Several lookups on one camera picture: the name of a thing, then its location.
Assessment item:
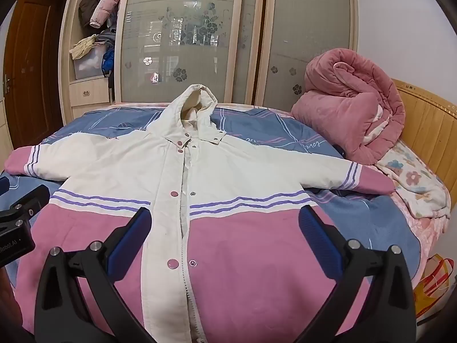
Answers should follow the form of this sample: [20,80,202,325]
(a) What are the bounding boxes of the blue plaid bed sheet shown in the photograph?
[0,105,424,295]

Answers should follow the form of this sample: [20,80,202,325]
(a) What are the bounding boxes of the wooden headboard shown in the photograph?
[390,78,457,224]

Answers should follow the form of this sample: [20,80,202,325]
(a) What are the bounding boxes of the floral print blanket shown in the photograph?
[364,107,452,219]

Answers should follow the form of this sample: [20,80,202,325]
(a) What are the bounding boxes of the dark hanging clothes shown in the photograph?
[79,0,108,29]

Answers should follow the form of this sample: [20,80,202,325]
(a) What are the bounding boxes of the brown wooden door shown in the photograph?
[3,0,69,159]

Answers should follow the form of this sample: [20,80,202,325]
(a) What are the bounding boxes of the grey clothes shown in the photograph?
[94,28,117,49]

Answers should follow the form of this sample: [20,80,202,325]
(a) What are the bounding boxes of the pink puffer jacket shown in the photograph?
[89,0,128,29]

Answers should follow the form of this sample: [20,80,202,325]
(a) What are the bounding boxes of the narrow frosted sliding wardrobe door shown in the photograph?
[255,0,358,111]

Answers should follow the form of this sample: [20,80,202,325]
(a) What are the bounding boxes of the wide frosted sliding wardrobe door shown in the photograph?
[113,0,268,107]

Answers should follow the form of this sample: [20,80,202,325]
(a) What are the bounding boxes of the yellow cloth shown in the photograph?
[69,35,108,61]

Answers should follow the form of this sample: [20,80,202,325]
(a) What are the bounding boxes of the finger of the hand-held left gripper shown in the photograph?
[0,185,51,226]

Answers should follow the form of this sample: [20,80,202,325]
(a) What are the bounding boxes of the blue garment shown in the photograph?
[101,48,116,79]

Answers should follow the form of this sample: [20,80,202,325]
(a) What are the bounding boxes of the clear plastic storage box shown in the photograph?
[73,48,108,80]

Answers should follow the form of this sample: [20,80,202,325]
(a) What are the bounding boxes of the beige wardrobe drawer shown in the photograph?
[69,79,111,107]

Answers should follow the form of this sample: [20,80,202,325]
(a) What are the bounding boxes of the colourful printed bag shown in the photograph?
[413,253,457,318]

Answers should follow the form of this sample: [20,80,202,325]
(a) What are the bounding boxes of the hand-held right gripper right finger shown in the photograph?
[296,206,417,343]

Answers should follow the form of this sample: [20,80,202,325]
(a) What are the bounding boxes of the white and pink hooded jacket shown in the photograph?
[3,84,395,343]

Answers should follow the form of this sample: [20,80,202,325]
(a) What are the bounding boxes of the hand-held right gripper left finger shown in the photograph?
[34,206,168,343]

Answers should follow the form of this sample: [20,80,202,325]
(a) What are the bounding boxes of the beige wardrobe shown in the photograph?
[58,0,360,130]

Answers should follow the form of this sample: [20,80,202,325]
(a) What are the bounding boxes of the pink rolled quilt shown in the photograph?
[290,48,406,167]

